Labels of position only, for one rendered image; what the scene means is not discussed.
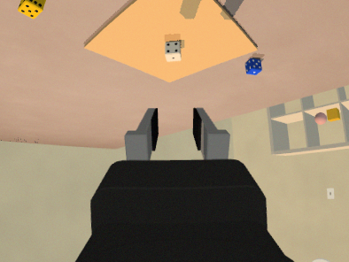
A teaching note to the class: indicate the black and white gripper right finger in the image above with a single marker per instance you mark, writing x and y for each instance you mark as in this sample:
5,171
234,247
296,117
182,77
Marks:
213,143

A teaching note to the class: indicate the white die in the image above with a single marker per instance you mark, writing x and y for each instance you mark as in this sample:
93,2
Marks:
173,51

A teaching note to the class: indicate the orange flat mat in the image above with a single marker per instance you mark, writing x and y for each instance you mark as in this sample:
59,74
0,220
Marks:
136,36

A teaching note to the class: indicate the yellow die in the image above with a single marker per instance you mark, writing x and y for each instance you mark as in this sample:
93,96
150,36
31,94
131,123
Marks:
31,8

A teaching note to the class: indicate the blue die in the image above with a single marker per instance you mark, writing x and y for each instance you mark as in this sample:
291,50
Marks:
253,66

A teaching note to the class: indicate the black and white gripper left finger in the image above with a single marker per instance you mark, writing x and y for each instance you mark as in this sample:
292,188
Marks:
140,143

